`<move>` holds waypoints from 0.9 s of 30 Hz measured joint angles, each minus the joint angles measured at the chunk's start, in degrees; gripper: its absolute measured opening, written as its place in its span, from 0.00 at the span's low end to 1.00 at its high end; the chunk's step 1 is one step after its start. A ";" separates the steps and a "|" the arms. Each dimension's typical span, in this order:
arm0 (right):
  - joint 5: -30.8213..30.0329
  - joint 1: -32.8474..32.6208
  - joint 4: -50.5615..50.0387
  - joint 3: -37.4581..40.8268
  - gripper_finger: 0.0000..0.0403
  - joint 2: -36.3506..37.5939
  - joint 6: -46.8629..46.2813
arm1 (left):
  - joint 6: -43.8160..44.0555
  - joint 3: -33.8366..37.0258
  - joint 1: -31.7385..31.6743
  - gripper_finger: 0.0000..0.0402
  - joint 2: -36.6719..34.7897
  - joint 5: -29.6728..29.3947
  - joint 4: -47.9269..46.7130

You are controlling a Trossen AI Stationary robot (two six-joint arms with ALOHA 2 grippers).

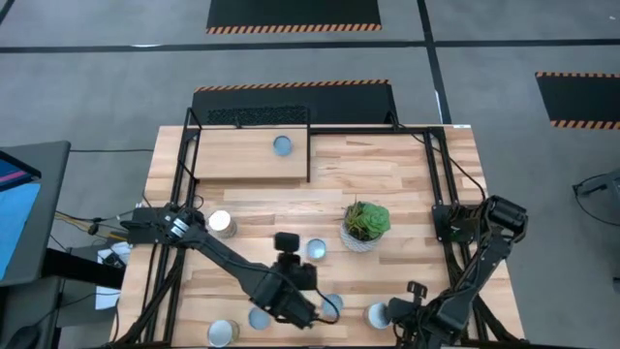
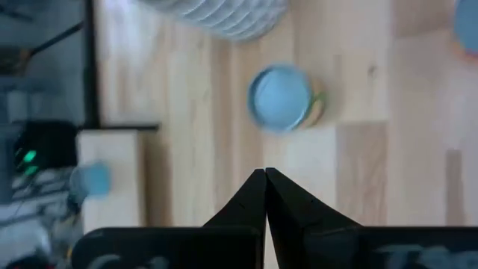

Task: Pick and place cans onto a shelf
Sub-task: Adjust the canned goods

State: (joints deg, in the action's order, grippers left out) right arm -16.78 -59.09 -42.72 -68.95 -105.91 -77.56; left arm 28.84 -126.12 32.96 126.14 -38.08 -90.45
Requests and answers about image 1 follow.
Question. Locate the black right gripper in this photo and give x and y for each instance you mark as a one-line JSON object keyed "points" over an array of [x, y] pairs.
{"points": [[421, 315]]}

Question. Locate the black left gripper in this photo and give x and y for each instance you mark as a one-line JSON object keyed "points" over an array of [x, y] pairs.
{"points": [[298, 276]]}

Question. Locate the tall orange label can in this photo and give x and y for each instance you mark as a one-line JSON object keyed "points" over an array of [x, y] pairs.
{"points": [[375, 316]]}

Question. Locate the green peach label can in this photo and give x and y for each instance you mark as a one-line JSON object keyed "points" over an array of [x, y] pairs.
{"points": [[316, 249]]}

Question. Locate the white red sauce can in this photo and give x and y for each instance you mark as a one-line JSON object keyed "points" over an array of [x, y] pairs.
{"points": [[334, 303]]}

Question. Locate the low yellow pineapple can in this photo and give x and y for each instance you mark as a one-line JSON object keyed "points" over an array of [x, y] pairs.
{"points": [[258, 319]]}

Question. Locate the tall green label can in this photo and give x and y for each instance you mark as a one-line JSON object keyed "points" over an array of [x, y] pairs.
{"points": [[222, 332]]}

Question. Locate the tall light blue can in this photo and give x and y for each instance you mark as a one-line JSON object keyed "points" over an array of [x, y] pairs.
{"points": [[219, 220]]}

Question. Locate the low blue can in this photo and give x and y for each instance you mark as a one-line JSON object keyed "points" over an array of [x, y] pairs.
{"points": [[283, 145]]}

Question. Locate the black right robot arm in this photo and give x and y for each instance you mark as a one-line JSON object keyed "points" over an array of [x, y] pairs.
{"points": [[484, 262]]}

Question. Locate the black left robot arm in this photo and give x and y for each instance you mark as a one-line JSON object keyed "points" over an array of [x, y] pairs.
{"points": [[227, 259]]}

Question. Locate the artificial succulent in patterned pot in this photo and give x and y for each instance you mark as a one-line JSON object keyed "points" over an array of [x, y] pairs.
{"points": [[368, 220]]}

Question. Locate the black mat hazard stripe edge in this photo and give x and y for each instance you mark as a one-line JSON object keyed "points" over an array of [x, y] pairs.
{"points": [[290, 12], [339, 104], [581, 99]]}

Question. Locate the white paper sheet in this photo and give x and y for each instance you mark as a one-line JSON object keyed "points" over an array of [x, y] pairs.
{"points": [[104, 298]]}

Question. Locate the grey monitor blue screen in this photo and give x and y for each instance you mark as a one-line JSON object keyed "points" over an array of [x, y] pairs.
{"points": [[29, 218]]}

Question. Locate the black computer mouse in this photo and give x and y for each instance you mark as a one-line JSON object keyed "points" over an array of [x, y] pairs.
{"points": [[21, 338]]}

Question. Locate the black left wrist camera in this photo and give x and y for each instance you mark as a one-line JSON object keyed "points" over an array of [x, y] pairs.
{"points": [[287, 241]]}

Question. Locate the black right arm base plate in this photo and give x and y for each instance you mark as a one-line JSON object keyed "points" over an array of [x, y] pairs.
{"points": [[443, 228]]}

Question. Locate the wooden shelf black metal frame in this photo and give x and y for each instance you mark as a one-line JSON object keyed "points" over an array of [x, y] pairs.
{"points": [[242, 155]]}

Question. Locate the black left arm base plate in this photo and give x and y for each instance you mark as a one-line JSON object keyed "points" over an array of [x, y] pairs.
{"points": [[145, 232]]}

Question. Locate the black metal table frame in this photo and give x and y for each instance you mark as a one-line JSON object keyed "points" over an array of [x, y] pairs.
{"points": [[368, 130]]}

